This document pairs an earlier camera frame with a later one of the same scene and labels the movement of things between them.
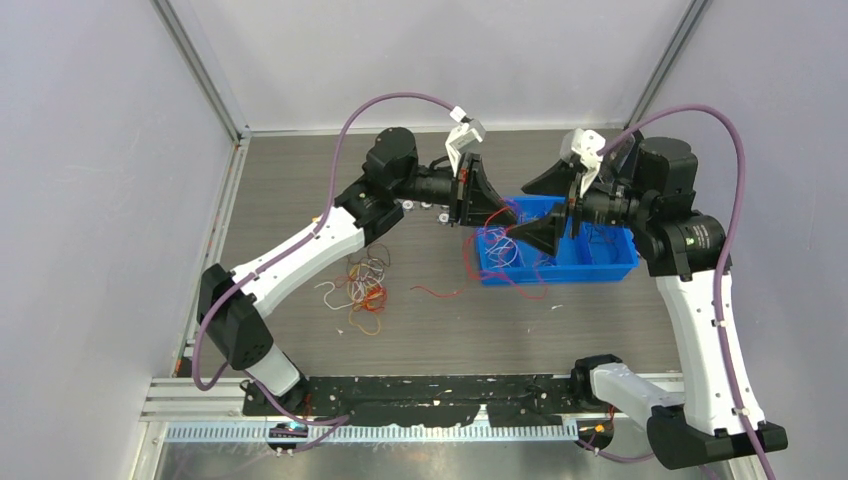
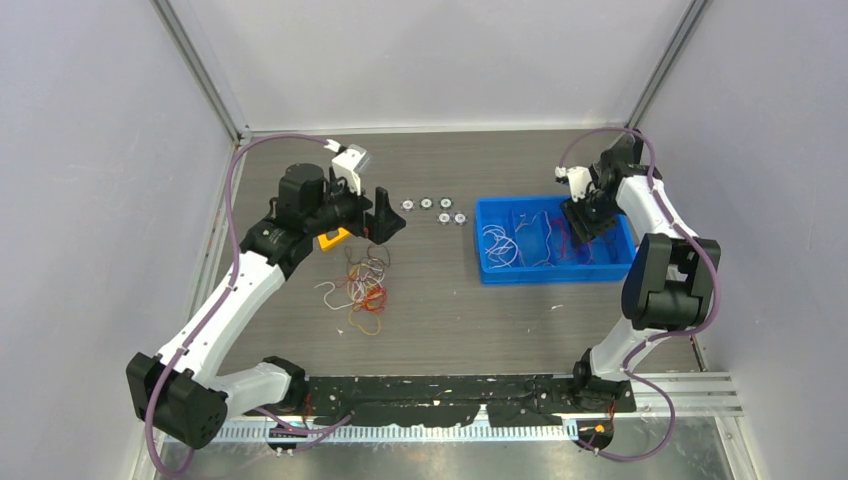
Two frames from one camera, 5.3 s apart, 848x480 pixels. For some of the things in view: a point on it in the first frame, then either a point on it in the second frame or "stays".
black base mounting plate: [390, 400] stays
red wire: [466, 279] → [563, 253]
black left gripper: [474, 197] → [377, 227]
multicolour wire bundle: [361, 289] stays
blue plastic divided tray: [604, 252] stays
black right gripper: [561, 179] → [584, 230]
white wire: [504, 249] stays
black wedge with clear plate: [623, 156] stays
